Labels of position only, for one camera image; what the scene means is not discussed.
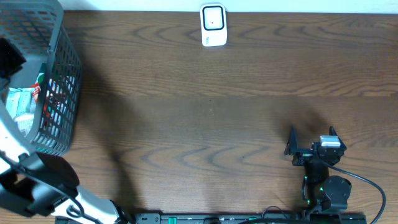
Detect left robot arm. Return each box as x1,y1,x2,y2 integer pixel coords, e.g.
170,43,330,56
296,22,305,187
1,38,134,223

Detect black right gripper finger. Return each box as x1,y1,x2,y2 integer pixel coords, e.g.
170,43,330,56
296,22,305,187
329,126,347,151
284,126,299,155

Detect white barcode scanner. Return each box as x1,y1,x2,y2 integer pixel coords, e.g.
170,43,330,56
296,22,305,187
200,3,228,47

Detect light green snack packet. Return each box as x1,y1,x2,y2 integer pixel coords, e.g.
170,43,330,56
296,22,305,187
6,88,35,118

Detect white blue label jar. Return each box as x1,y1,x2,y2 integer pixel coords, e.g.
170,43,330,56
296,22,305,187
14,113,34,136

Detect red white snack packet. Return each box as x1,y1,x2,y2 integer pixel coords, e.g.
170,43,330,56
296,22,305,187
31,72,44,103

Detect grey plastic mesh basket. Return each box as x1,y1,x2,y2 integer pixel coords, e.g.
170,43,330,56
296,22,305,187
1,1,83,156

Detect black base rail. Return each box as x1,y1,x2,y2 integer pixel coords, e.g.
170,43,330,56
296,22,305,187
55,212,368,224

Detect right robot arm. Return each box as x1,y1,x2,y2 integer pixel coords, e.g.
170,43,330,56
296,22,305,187
284,126,352,213

